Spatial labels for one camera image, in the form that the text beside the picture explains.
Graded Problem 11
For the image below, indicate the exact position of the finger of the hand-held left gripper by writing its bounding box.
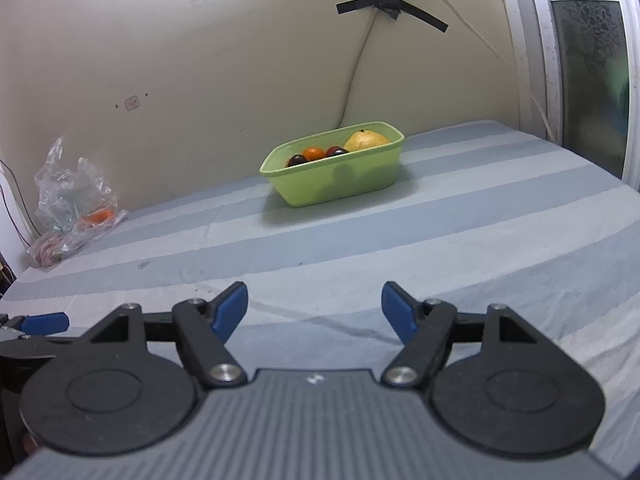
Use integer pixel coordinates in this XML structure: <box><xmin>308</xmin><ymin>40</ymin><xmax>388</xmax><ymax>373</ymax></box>
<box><xmin>0</xmin><ymin>311</ymin><xmax>70</xmax><ymax>344</ymax></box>

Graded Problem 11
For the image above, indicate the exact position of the black tape cross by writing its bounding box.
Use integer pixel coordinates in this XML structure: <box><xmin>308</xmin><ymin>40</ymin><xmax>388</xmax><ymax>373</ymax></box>
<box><xmin>336</xmin><ymin>0</ymin><xmax>461</xmax><ymax>35</ymax></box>

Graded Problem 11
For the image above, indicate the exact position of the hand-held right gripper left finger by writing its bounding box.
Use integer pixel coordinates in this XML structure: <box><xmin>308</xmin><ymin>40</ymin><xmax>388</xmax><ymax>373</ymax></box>
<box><xmin>89</xmin><ymin>281</ymin><xmax>249</xmax><ymax>389</ymax></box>

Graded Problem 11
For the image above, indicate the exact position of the white cable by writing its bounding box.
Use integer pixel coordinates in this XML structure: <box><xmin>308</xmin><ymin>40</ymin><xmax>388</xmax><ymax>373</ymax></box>
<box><xmin>397</xmin><ymin>0</ymin><xmax>561</xmax><ymax>145</ymax></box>

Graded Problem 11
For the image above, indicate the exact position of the plastic bag with red contents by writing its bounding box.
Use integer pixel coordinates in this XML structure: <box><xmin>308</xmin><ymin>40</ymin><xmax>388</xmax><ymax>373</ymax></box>
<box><xmin>25</xmin><ymin>227</ymin><xmax>101</xmax><ymax>269</ymax></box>

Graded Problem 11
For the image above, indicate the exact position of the striped bed sheet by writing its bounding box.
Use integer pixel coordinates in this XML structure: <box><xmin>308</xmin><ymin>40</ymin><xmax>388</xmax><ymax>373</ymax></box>
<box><xmin>0</xmin><ymin>120</ymin><xmax>640</xmax><ymax>480</ymax></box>

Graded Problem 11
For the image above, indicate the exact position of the grey cable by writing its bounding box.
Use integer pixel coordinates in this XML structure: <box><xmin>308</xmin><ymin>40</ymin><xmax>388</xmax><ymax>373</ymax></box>
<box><xmin>337</xmin><ymin>0</ymin><xmax>393</xmax><ymax>130</ymax></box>

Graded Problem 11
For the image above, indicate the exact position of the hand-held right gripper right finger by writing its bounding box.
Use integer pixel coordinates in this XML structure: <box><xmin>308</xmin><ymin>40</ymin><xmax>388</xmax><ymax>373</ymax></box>
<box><xmin>381</xmin><ymin>280</ymin><xmax>546</xmax><ymax>389</ymax></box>

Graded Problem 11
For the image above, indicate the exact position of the clear plastic bag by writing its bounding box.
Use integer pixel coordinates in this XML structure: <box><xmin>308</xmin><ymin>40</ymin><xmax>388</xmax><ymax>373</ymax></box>
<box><xmin>34</xmin><ymin>136</ymin><xmax>130</xmax><ymax>241</ymax></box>

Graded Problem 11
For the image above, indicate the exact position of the large yellow citrus fruit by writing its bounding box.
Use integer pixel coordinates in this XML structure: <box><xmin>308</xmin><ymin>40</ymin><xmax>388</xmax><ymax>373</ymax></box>
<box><xmin>344</xmin><ymin>130</ymin><xmax>390</xmax><ymax>154</ymax></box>

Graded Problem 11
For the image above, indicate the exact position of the green plastic basin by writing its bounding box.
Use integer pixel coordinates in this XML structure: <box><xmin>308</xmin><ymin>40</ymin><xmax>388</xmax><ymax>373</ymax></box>
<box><xmin>259</xmin><ymin>120</ymin><xmax>406</xmax><ymax>208</ymax></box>

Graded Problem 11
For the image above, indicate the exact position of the thin black cable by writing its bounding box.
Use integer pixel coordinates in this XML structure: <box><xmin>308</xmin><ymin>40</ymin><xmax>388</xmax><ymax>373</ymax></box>
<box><xmin>0</xmin><ymin>159</ymin><xmax>41</xmax><ymax>261</ymax></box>

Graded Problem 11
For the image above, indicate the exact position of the white window frame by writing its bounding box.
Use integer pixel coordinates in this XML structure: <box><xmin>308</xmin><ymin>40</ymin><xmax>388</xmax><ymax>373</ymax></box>
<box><xmin>492</xmin><ymin>0</ymin><xmax>640</xmax><ymax>186</ymax></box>

